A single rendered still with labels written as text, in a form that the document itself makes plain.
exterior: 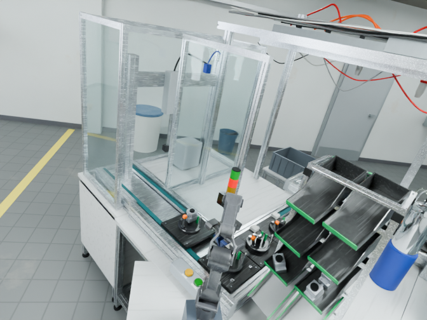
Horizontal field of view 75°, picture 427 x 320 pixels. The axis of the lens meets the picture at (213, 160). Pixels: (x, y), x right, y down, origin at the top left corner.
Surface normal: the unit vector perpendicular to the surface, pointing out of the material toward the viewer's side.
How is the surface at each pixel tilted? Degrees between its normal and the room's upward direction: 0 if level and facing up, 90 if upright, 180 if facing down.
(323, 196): 25
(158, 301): 0
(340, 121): 90
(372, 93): 90
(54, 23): 90
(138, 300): 0
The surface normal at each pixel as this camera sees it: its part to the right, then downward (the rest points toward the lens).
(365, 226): -0.18, -0.75
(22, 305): 0.18, -0.88
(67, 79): 0.14, 0.46
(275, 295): -0.44, -0.55
